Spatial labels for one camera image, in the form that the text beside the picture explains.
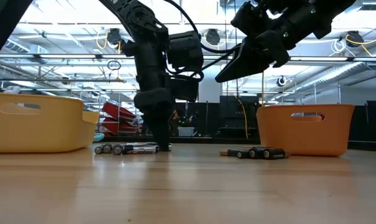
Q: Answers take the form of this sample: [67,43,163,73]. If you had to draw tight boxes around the black partition panel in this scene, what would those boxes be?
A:
[175,95,260,139]
[349,100,376,144]

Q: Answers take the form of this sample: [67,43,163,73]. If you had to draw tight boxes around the red shelf bins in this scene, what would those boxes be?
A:
[101,101,138,137]

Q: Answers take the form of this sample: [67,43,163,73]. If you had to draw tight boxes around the black left wrist camera cable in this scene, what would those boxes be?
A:
[163,0,243,82]

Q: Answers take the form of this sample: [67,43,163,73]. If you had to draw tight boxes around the orange plastic bin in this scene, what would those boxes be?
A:
[255,103,355,157]

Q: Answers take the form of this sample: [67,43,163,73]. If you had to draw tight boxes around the white robot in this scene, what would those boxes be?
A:
[2,85,22,95]

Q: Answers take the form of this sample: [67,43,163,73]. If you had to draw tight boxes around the clear plastic box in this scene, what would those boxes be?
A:
[177,126,195,138]

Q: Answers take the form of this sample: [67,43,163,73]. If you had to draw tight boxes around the silver ventilation duct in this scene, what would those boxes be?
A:
[295,60,376,94]

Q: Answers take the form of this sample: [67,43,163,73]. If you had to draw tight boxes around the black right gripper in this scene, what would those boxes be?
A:
[214,12,298,83]

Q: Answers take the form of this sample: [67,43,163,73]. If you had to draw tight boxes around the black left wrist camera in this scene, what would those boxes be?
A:
[168,76,200,103]

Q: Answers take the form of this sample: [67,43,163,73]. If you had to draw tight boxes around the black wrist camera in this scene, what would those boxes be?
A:
[230,1,262,32]
[168,76,200,103]

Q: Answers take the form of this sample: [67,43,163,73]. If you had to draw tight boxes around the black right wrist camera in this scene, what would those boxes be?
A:
[230,1,262,32]

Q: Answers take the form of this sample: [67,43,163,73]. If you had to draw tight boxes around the yellow hanging cable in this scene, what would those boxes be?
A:
[232,95,249,140]

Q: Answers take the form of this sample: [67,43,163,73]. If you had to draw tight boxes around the yellow plastic bin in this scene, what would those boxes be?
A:
[0,91,100,154]

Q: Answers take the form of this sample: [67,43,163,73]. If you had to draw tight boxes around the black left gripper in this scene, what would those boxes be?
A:
[133,73,177,152]

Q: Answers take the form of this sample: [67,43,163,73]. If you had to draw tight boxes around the black aluminium table frame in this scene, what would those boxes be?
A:
[91,135,376,152]

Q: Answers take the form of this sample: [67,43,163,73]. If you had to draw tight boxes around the person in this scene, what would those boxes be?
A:
[170,109,181,138]

